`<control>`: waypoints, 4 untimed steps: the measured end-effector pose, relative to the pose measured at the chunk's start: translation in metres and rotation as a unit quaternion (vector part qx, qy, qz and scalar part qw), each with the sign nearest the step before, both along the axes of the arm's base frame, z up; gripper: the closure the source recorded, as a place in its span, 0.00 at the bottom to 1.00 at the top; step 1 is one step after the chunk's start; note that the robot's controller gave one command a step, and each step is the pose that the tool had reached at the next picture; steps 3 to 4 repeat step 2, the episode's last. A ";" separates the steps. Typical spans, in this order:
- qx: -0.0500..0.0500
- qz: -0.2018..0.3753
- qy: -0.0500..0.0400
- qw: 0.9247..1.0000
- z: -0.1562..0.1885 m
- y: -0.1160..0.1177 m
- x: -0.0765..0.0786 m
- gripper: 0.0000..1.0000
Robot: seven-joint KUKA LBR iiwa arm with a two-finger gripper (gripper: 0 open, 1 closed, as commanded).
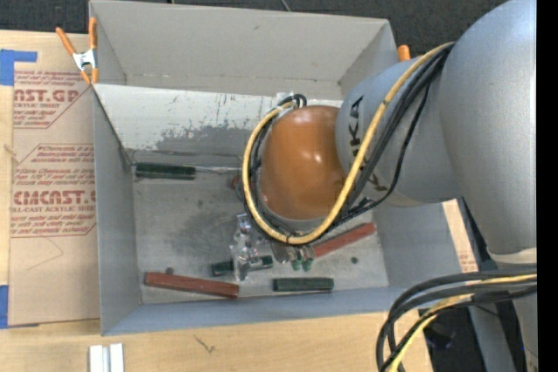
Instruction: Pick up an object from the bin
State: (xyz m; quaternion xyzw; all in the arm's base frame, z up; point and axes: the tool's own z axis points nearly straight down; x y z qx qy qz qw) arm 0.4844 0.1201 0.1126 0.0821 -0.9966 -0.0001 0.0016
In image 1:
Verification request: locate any grey metal bin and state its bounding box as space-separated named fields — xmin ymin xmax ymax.
xmin=88 ymin=0 xmax=464 ymax=337

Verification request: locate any dark green flat block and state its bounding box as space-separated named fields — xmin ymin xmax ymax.
xmin=211 ymin=254 xmax=275 ymax=278
xmin=134 ymin=162 xmax=197 ymax=180
xmin=272 ymin=277 xmax=335 ymax=293

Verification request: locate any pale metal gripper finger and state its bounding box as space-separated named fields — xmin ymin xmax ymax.
xmin=234 ymin=247 xmax=264 ymax=281
xmin=229 ymin=212 xmax=255 ymax=259

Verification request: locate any brown cardboard board, red print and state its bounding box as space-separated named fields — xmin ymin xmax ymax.
xmin=0 ymin=29 xmax=102 ymax=328

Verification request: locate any red-brown flat block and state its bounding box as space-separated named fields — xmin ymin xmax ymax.
xmin=144 ymin=271 xmax=241 ymax=300
xmin=312 ymin=222 xmax=378 ymax=259

